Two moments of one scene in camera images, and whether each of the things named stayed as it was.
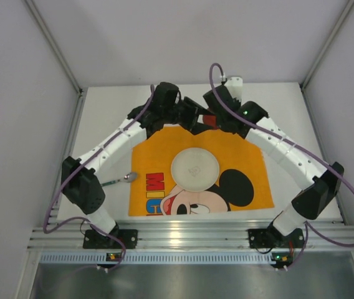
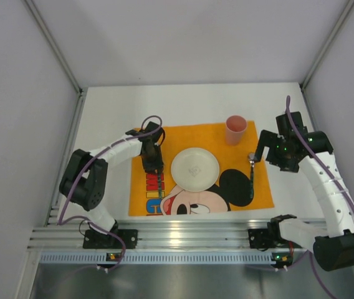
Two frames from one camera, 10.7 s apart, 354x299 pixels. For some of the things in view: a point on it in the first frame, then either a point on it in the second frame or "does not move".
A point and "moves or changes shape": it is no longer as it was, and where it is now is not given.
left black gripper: x=190 y=109 -> x=152 y=165
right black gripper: x=219 y=117 -> x=264 y=143
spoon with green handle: x=130 y=177 -> x=252 y=158
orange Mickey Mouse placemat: x=242 y=184 does not move
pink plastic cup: x=210 y=120 moves or changes shape
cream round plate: x=194 y=169 does not move
